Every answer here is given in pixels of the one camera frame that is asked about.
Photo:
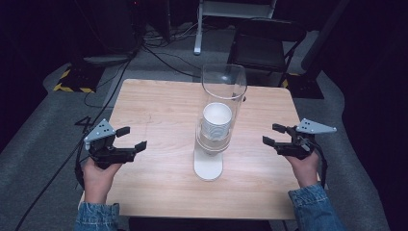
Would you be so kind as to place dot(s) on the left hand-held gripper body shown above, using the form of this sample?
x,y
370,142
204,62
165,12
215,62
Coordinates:
x,y
110,155

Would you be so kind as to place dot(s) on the yellow black striped floor plate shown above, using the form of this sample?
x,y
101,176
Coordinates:
x,y
78,80
304,86

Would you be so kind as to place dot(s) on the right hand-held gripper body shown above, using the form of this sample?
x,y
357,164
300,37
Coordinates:
x,y
298,148

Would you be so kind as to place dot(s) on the white paper cup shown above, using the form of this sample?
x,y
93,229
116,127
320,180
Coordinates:
x,y
217,120

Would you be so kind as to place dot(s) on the dark slanted pole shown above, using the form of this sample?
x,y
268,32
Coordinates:
x,y
324,35

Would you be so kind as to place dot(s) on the person's right hand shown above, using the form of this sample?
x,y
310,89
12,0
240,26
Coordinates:
x,y
304,171

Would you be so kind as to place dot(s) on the white desk frame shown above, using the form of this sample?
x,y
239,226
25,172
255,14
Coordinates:
x,y
198,35

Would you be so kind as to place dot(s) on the black folding chair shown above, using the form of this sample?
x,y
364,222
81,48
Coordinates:
x,y
258,48

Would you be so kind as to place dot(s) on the person's left hand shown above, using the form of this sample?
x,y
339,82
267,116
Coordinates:
x,y
97,181

